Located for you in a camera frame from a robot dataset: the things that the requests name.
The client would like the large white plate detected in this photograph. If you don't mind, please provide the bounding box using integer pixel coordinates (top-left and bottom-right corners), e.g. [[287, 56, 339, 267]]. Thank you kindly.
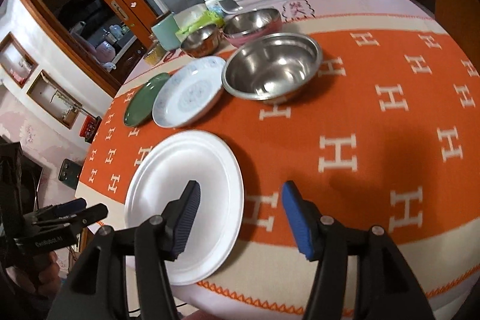
[[124, 130, 244, 286]]

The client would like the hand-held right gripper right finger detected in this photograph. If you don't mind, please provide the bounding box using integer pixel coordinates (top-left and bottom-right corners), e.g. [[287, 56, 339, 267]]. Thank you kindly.
[[281, 181, 430, 320]]

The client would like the mint green canister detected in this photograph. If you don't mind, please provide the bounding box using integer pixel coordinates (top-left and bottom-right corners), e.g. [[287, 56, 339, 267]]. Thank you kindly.
[[151, 13, 181, 51]]

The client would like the red box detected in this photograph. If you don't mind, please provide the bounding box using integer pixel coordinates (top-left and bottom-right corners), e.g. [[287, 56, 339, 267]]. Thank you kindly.
[[80, 115, 102, 142]]

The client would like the white floral plate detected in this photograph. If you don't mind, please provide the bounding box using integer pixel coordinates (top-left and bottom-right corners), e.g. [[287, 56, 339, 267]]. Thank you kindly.
[[152, 55, 227, 128]]

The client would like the large steel bowl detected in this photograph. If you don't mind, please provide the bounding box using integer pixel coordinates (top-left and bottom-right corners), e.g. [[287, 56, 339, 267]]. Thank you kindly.
[[221, 33, 324, 105]]

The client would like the person's left hand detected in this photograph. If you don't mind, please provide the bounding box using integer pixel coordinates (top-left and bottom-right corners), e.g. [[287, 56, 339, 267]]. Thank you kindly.
[[35, 250, 62, 292]]

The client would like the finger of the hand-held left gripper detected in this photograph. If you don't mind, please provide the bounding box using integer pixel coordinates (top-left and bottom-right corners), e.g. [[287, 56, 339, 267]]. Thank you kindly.
[[24, 198, 88, 223], [37, 204, 109, 231]]

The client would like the small orange steel bowl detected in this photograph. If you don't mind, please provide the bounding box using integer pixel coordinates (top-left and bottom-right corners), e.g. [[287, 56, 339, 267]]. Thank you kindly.
[[181, 24, 220, 58]]

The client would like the gold door handle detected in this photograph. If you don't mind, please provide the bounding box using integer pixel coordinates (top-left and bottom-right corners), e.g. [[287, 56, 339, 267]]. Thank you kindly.
[[110, 0, 130, 21]]

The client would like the green tissue pack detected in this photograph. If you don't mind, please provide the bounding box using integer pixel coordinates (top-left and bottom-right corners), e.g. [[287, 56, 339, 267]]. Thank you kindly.
[[176, 10, 226, 36]]

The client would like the green phone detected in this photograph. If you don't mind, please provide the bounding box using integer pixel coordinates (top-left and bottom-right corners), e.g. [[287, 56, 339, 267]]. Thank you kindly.
[[60, 159, 84, 189]]

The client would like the orange patterned blanket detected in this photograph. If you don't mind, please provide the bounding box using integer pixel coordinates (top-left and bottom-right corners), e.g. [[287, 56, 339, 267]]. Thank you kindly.
[[77, 14, 480, 306]]

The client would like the green plate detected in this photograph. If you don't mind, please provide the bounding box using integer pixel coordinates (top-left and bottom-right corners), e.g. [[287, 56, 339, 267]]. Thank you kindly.
[[124, 73, 171, 128]]

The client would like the pink steel bowl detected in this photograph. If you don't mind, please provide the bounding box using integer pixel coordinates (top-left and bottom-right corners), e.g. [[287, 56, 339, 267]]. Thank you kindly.
[[223, 7, 282, 48]]

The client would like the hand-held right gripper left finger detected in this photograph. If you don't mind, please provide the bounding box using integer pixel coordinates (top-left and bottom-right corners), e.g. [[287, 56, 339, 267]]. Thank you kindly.
[[47, 181, 201, 320]]

